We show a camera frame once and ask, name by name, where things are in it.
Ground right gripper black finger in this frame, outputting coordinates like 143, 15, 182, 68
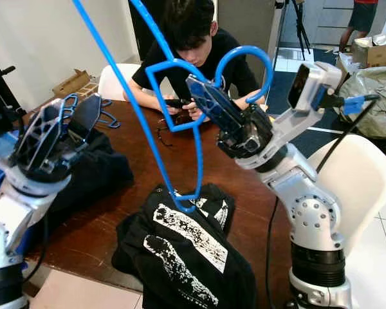
187, 75, 242, 134

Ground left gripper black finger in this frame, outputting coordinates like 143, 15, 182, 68
21, 100, 71, 168
71, 94, 102, 150

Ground blue plastic hanger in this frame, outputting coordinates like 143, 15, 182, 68
98, 104, 123, 129
55, 92, 84, 124
71, 0, 275, 213

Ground black t-shirt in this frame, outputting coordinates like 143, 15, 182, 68
111, 183, 257, 309

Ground small open cardboard box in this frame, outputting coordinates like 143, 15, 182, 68
51, 69, 91, 98

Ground white plastic chair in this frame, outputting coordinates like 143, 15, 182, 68
306, 134, 386, 258
98, 62, 142, 102

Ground black crumpled garment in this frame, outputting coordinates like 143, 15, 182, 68
39, 129, 134, 213

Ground black eyeglasses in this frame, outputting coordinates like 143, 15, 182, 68
156, 116, 187, 147

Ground brown wooden table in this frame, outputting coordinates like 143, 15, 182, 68
0, 97, 293, 309

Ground seated man black shirt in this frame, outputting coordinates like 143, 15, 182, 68
132, 0, 261, 123

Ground black door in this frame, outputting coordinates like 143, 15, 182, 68
129, 0, 168, 62

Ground black tripod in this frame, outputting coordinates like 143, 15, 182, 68
289, 0, 313, 55

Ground cardboard box with plastic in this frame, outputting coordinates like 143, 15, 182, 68
351, 33, 386, 68

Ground standing person red shirt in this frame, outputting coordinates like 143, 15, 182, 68
339, 0, 380, 53

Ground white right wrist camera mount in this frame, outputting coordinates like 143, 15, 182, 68
244, 61, 345, 169

